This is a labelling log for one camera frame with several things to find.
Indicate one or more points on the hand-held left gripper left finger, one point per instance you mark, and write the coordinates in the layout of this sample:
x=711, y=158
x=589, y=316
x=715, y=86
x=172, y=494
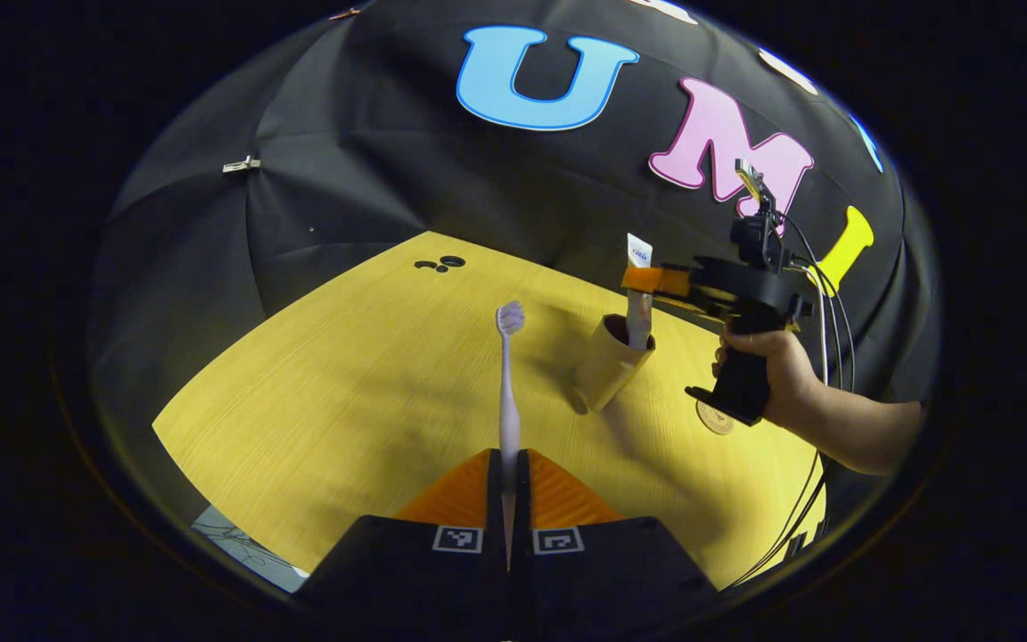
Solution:
x=495, y=499

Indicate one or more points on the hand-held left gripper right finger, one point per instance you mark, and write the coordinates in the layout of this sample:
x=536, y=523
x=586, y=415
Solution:
x=522, y=499

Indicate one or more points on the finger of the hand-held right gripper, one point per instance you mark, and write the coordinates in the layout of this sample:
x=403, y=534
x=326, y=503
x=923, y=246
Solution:
x=687, y=308
x=656, y=281

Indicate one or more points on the white toothpaste tube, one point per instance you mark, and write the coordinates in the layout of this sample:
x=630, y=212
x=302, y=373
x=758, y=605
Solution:
x=638, y=321

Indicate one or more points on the white toothbrush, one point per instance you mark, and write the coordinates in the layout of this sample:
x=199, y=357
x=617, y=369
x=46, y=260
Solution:
x=508, y=401

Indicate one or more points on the round wooden coaster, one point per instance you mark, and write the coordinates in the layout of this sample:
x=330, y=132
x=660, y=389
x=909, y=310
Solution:
x=717, y=421

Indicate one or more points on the light wooden desktop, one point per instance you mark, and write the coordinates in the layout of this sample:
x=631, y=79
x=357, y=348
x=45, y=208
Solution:
x=344, y=401

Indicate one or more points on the black backdrop cloth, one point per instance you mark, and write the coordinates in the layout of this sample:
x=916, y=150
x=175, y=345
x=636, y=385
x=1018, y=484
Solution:
x=371, y=178

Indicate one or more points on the silver metal cloth clip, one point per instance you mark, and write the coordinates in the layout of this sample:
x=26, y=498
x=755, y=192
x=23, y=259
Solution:
x=242, y=165

